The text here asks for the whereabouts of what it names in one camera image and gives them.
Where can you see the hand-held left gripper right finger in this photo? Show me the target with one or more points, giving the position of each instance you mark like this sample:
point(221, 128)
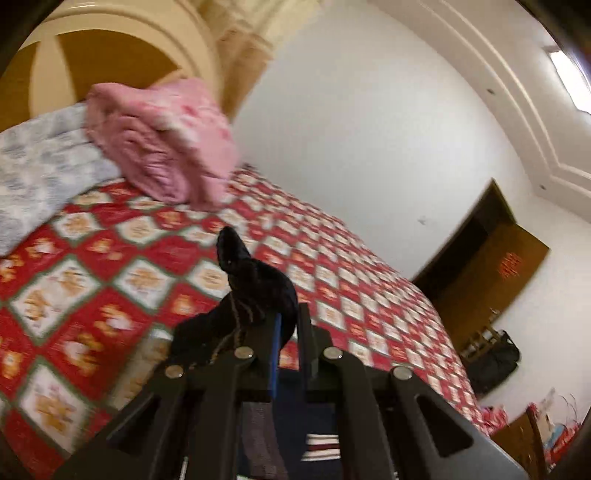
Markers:
point(305, 350)

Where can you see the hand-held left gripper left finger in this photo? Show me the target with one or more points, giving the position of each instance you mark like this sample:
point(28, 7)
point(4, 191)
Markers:
point(276, 355)

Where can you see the navy knitted sweater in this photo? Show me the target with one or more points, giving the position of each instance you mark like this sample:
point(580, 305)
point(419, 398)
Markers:
point(258, 281)

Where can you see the wooden chair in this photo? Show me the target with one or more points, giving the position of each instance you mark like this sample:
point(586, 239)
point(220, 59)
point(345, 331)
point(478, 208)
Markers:
point(478, 341)

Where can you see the red bear-print bedspread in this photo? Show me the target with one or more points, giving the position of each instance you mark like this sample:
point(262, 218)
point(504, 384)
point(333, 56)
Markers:
point(115, 277)

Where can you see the black bag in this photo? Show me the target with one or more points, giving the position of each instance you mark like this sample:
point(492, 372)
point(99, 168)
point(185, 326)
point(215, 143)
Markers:
point(496, 364)

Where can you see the brown wooden door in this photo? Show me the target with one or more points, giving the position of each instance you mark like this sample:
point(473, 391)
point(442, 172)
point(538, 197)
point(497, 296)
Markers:
point(489, 295)

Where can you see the red bag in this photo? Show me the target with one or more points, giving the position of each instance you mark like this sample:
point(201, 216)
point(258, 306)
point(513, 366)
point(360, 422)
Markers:
point(494, 415)

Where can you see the red paper door decoration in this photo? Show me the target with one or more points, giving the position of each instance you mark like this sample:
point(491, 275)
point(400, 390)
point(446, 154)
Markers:
point(510, 264)

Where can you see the wooden dresser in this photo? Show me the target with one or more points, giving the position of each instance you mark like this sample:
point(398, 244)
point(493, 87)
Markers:
point(519, 438)

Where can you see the pink folded blanket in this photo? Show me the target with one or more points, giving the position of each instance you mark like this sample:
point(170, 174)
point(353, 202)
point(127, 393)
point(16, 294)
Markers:
point(171, 138)

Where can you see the blue-grey floral blanket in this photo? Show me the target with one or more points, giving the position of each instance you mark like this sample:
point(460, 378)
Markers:
point(41, 170)

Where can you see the cream and brown headboard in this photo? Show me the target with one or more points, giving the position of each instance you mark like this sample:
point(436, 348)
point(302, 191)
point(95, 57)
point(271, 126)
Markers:
point(115, 50)

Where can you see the ceiling light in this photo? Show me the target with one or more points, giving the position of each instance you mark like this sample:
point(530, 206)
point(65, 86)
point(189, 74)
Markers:
point(572, 78)

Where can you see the wooden door frame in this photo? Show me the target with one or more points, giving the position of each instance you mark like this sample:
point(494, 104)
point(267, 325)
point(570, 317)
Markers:
point(501, 203)

